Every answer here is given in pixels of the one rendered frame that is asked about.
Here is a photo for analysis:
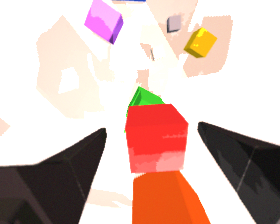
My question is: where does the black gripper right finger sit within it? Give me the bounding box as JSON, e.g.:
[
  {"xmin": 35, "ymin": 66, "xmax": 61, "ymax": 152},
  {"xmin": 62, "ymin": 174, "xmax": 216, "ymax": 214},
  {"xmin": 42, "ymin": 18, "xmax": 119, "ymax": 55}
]
[{"xmin": 197, "ymin": 121, "xmax": 280, "ymax": 224}]

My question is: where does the green block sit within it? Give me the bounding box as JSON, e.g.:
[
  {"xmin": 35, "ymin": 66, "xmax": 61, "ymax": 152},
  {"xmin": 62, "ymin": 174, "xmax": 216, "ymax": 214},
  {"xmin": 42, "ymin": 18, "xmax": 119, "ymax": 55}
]
[
  {"xmin": 125, "ymin": 86, "xmax": 163, "ymax": 118},
  {"xmin": 133, "ymin": 91, "xmax": 166, "ymax": 106}
]

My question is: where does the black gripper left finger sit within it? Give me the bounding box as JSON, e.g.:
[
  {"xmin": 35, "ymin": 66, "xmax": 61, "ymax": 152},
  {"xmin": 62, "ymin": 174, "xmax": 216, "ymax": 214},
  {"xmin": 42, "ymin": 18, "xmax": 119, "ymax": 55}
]
[{"xmin": 0, "ymin": 127, "xmax": 107, "ymax": 224}]

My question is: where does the yellow cube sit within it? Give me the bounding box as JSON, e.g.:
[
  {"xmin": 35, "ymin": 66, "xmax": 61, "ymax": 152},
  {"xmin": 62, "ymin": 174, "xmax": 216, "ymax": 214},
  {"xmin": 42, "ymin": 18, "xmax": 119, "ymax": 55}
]
[{"xmin": 183, "ymin": 27, "xmax": 218, "ymax": 58}]

